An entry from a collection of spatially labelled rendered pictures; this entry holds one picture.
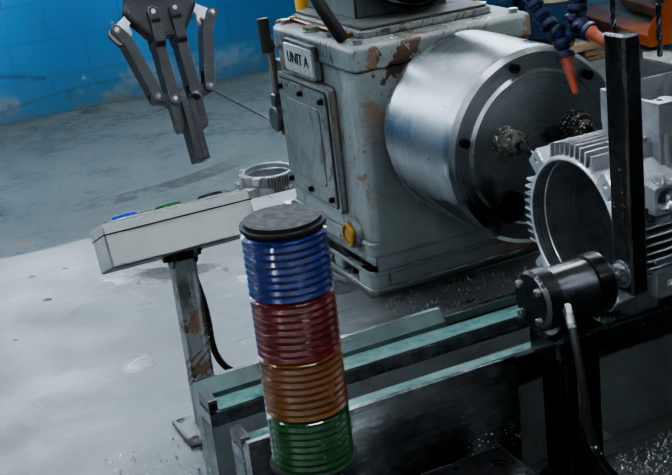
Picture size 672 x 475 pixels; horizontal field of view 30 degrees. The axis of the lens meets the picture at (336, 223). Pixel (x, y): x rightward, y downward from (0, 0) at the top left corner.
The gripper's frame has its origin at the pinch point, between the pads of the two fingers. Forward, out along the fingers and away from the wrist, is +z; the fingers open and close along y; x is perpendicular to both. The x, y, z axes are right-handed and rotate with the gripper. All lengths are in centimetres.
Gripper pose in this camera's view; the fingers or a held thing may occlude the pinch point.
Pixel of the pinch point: (192, 131)
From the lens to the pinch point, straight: 143.5
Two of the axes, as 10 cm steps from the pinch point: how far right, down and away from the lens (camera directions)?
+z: 2.7, 9.6, -0.4
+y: 9.0, -2.4, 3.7
